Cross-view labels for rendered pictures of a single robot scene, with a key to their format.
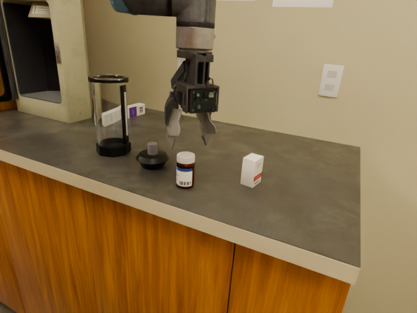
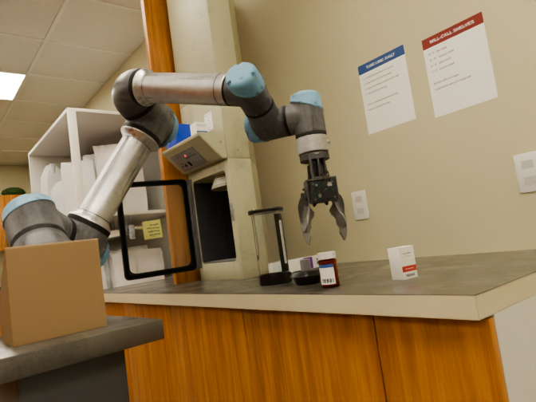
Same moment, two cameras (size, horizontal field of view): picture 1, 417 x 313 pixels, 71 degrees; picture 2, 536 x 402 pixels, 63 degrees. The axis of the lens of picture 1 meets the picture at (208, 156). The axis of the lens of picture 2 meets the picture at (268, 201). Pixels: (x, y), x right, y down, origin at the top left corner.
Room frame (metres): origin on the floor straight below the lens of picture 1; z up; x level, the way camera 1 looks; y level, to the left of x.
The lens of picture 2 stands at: (-0.38, -0.30, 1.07)
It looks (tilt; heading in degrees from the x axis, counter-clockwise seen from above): 5 degrees up; 26
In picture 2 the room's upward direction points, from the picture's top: 8 degrees counter-clockwise
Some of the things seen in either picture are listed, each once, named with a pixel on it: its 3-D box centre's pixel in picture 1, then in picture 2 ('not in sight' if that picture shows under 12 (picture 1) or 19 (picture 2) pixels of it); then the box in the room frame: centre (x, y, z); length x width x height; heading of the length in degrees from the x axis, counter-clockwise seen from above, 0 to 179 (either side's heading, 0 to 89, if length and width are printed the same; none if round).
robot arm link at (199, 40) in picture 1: (196, 40); (313, 147); (0.62, 0.04, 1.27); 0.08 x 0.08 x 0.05
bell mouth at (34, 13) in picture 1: (53, 11); (230, 181); (1.24, 0.64, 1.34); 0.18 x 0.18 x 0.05
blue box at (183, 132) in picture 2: not in sight; (181, 137); (1.14, 0.79, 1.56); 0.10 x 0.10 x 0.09; 65
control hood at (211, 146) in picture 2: not in sight; (192, 155); (1.11, 0.72, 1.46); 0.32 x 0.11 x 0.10; 65
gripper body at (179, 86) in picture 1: (195, 82); (318, 179); (0.61, 0.04, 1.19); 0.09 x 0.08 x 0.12; 27
